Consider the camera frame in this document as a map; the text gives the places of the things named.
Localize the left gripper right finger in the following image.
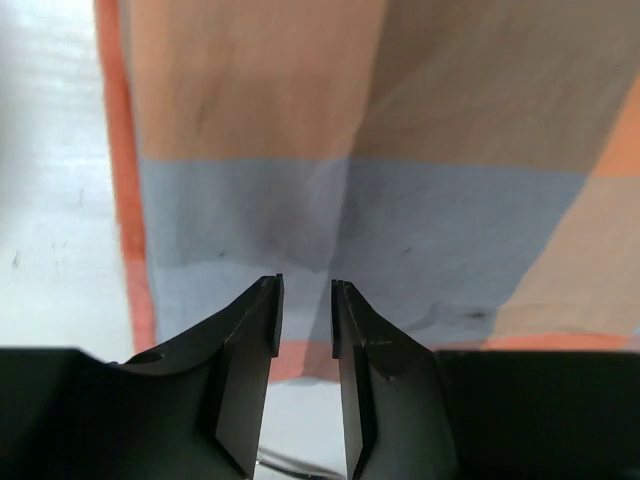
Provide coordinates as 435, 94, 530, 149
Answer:
331, 280, 458, 479

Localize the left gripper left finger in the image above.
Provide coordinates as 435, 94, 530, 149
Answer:
108, 275, 284, 475

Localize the checkered orange grey cloth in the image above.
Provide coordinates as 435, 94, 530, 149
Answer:
95, 1, 639, 380

